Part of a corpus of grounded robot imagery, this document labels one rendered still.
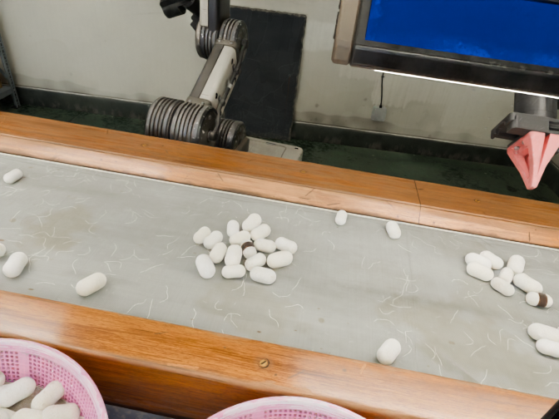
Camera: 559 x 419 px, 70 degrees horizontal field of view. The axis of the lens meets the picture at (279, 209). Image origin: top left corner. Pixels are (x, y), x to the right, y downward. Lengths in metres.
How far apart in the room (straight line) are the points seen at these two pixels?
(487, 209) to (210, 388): 0.55
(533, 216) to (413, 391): 0.45
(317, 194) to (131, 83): 2.22
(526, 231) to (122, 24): 2.39
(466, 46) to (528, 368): 0.38
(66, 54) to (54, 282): 2.44
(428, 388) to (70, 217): 0.53
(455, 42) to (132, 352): 0.39
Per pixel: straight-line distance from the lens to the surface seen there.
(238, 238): 0.57
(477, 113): 2.82
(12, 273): 0.58
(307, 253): 0.58
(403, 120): 2.70
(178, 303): 0.51
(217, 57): 1.01
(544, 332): 0.60
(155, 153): 0.76
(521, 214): 0.80
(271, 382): 0.42
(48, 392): 0.47
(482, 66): 0.34
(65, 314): 0.49
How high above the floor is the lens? 1.12
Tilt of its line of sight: 35 degrees down
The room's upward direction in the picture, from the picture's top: 7 degrees clockwise
